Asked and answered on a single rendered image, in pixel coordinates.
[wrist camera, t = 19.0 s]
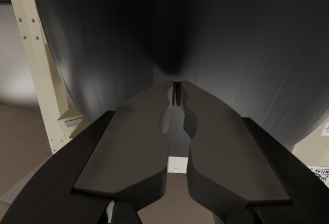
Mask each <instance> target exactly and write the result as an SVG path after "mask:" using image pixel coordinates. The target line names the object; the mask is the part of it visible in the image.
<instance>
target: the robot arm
mask: <svg viewBox="0 0 329 224"><path fill-rule="evenodd" d="M175 95H176V103H177V106H179V107H180V109H181V110H182V111H183V112H184V114H185V117H184V125H183V129H184V131H185V132H186V133H187V134H188V135H189V137H190V139H191V142H190V147H189V154H188V163H187V170H186V173H187V181H188V192H189V195H190V197H191V198H192V199H193V200H194V201H196V202H197V203H199V204H200V205H202V206H203V207H205V208H206V209H208V210H209V211H211V212H212V214H213V218H214V223H215V224H329V188H328V187H327V186H326V185H325V184H324V183H323V182H322V181H321V180H320V179H319V178H318V177H317V176H316V175H315V174H314V173H313V172H312V171H311V170H310V169H309V168H308V167H307V166H306V165H305V164H304V163H303V162H301V161H300V160H299V159H298V158H297V157H296V156H294V155H293V154H292V153H291V152H290V151H288V150H287V149H286V148H285V147H284V146H283V145H281V144H280V143H279V142H278V141H277V140H275V139H274V138H273V137H272V136H271V135H270V134H269V133H268V132H266V131H265V130H264V129H263V128H262V127H261V126H259V125H258V124H257V123H256V122H255V121H253V120H252V119H251V118H250V117H241V116H240V115H239V114H238V113H237V112H236V111H235V110H234V109H233V108H231V107H230V106H229V105H228V104H226V103H225V102H223V101H222V100H220V99H219V98H217V97H215V96H214V95H212V94H210V93H208V92H206V91H205V90H203V89H201V88H199V87H197V86H196V85H194V84H192V83H190V82H189V81H180V82H176V81H172V80H166V81H164V82H161V83H159V84H157V85H155V86H153V87H151V88H149V89H147V90H145V91H143V92H141V93H139V94H137V95H135V96H134V97H132V98H130V99H129V100H128V101H126V102H125V103H123V104H122V105H121V106H119V107H118V108H117V109H116V110H115V111H106V112H105V113H104V114H103V115H102V116H100V117H99V118H98V119H97V120H96V121H94V122H93V123H92V124H91V125H89V126H88V127H87V128H86V129H84V130H83V131H82V132H81V133H79V134H78V135H77V136H76V137H75V138H73V139H72V140H71V141H70V142H68V143H67V144H66V145H65V146H63V147H62V148H61V149H60V150H59V151H57V152H56V153H55V154H54V155H53V156H52V157H51V158H50V159H49V160H48V161H47V162H46V163H45V164H44V165H43V166H42V167H41V168H40V169H39V170H38V171H37V172H36V173H35V174H34V175H33V176H32V178H31V179H30V180H29V181H28V182H27V184H26V185H25V186H24V187H23V189H22V190H21V191H20V193H19V194H18V195H17V196H16V198H15V199H14V201H13V202H12V204H11V205H10V207H9V208H8V210H7V212H6V213H5V215H4V216H3V218H2V220H1V222H0V224H143V223H142V221H141V219H140V217H139V215H138V213H137V212H138V211H139V210H141V209H143V208H145V207H146V206H148V205H150V204H152V203H154V202H155V201H157V200H159V199H161V198H162V197H163V196H164V194H165V191H166V178H167V163H168V148H169V142H168V139H167V138H166V137H165V135H164V133H165V132H166V131H167V130H168V127H169V110H170V108H171V107H172V106H174V103H175Z"/></svg>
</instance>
